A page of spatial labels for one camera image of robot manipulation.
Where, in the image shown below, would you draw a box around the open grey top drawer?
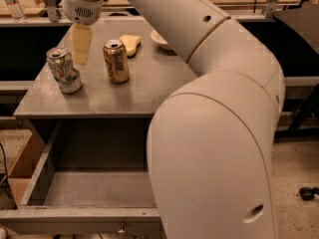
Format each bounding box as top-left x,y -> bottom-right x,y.
0,119 -> 161,234

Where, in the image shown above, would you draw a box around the green white 7up can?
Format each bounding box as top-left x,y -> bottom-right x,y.
46,47 -> 82,94

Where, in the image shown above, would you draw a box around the gold brown soda can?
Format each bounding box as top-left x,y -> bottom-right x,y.
103,39 -> 130,84

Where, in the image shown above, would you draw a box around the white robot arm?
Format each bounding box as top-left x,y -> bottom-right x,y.
128,0 -> 285,239

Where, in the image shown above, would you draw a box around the white paper bowl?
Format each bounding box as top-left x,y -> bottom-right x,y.
151,30 -> 172,51

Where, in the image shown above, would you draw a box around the black caster wheel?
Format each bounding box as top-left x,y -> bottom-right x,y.
299,187 -> 319,201

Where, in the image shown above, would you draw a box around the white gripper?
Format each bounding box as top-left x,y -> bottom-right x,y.
62,0 -> 104,65

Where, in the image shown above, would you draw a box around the yellow sponge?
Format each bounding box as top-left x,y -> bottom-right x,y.
120,35 -> 142,57

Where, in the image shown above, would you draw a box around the clear plastic water bottle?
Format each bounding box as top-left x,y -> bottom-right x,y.
3,0 -> 26,22

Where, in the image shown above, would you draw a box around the black table leg frame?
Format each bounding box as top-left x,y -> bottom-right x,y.
275,85 -> 319,138

